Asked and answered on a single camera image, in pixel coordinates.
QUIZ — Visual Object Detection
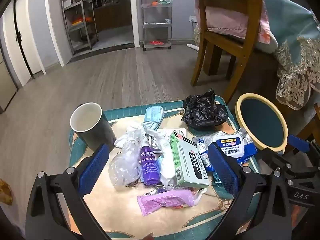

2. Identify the purple spray bottle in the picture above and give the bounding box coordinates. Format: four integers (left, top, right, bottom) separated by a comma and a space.
139, 140, 162, 186

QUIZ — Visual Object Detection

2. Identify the purple plastic bag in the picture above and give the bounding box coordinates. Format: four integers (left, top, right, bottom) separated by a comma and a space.
137, 189, 198, 217

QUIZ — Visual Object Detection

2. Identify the blue face mask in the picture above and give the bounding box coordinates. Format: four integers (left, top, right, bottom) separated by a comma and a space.
143, 106, 165, 130

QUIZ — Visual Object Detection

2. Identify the white crumpled plastic bag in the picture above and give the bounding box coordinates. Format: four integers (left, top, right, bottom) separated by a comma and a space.
114, 121, 146, 148

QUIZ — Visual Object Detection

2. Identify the teal bin with cream rim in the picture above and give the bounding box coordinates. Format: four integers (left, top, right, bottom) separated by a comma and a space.
235, 93, 288, 155

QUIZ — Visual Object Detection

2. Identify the beige cabinet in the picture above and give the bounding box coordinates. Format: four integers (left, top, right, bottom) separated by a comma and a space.
0, 54, 18, 113

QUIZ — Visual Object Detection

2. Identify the orange patterned object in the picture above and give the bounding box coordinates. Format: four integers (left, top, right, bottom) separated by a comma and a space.
0, 178, 13, 206

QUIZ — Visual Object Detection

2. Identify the white rolling cart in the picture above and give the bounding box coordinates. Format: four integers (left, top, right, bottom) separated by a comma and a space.
139, 0, 174, 52

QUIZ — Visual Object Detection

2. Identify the black plastic bag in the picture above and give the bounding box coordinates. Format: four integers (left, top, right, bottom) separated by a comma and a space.
181, 89, 228, 130

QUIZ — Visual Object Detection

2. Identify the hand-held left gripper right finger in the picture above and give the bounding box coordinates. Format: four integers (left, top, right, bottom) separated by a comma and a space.
207, 142, 293, 240

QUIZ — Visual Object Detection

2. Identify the white pillow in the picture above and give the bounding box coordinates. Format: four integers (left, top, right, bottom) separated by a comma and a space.
255, 30, 278, 53

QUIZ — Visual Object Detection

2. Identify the wooden chair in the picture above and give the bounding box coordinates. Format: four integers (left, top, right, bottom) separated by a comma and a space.
190, 0, 263, 103

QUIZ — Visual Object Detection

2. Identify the green and white medicine box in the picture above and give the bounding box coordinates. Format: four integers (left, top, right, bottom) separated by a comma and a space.
169, 131, 210, 188

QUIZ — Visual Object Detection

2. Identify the white wardrobe door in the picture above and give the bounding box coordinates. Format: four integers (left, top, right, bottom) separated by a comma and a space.
1, 0, 47, 80

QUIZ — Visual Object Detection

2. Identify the teal and beige printed mat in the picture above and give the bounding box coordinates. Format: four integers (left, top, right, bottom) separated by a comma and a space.
69, 100, 261, 235

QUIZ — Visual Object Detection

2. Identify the metal shelf rack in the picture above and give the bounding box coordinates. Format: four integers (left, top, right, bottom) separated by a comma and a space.
60, 0, 99, 54

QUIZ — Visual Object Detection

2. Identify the teal lace tablecloth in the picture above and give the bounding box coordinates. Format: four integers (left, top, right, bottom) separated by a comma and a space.
262, 0, 320, 111

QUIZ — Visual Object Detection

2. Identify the pink seat cushion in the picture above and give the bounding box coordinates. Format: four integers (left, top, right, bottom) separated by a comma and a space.
205, 4, 272, 43

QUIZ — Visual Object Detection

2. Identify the dark green mug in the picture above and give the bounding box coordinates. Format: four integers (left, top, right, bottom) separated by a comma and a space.
69, 102, 117, 152

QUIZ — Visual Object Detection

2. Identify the clear crumpled plastic bag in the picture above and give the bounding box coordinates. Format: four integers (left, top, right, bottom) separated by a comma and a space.
108, 141, 142, 187

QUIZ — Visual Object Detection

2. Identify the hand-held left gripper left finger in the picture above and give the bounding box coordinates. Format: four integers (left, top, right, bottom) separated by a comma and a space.
25, 144, 112, 240

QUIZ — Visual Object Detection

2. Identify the silver foil wrapper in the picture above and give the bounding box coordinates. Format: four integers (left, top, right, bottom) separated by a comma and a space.
150, 135, 166, 153

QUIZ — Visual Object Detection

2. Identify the blue wet wipes packet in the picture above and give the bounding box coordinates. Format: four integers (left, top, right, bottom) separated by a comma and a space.
192, 127, 258, 174

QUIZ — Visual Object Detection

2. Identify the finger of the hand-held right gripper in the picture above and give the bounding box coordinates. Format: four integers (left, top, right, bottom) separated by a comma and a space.
260, 148, 294, 178
287, 134, 320, 167

